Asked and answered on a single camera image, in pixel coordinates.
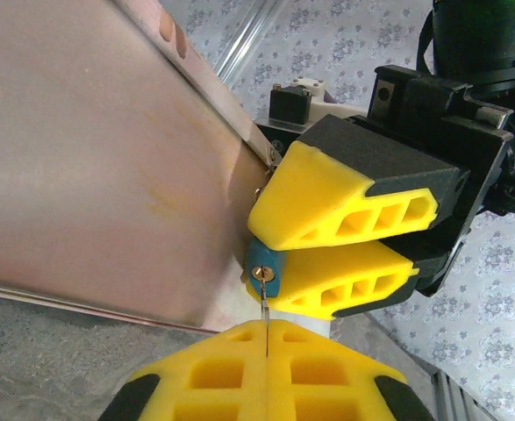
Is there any aluminium frame post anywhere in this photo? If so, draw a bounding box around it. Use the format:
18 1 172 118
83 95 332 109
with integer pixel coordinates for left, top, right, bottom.
215 0 287 87

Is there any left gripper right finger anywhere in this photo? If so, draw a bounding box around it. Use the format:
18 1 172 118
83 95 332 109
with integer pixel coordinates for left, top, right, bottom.
267 318 436 421

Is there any small blue padlock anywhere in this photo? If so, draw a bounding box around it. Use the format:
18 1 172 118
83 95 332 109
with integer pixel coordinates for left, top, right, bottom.
244 238 287 300

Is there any aluminium table edge rail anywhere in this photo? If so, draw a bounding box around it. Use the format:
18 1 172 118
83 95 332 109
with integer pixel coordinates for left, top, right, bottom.
430 366 504 421

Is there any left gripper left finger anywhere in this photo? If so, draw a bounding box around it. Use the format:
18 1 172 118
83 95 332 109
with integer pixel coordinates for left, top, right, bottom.
98 318 268 421

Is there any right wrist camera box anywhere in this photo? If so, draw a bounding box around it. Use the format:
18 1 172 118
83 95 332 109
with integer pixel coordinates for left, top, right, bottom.
268 76 363 132

